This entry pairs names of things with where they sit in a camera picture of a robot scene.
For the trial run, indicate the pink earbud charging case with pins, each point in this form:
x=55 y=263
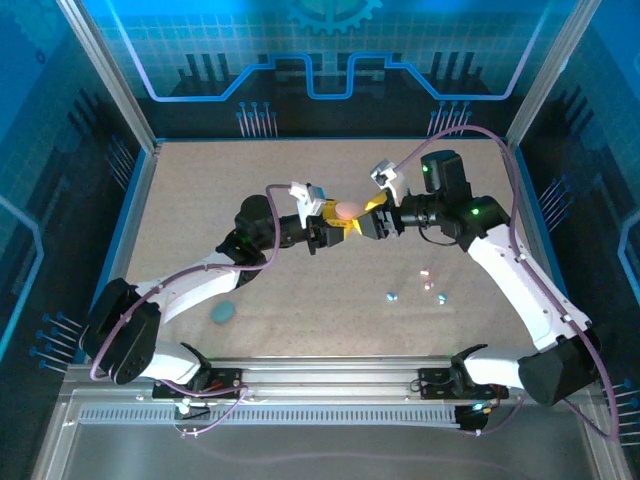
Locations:
x=346 y=210

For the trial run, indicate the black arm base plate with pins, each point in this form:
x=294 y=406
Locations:
x=440 y=375
x=225 y=382

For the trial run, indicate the blue earbud charging case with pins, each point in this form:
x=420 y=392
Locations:
x=222 y=313

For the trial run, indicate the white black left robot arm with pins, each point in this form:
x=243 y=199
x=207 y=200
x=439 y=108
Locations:
x=195 y=285

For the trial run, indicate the aluminium frame post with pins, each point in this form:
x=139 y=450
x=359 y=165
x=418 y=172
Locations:
x=112 y=75
x=549 y=75

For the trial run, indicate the aluminium table side rail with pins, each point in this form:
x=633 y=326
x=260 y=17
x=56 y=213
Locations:
x=533 y=235
x=138 y=210

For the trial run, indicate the small black electronics box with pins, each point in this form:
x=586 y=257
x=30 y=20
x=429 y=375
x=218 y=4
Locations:
x=470 y=420

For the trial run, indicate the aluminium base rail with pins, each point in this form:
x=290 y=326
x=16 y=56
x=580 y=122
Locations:
x=325 y=380

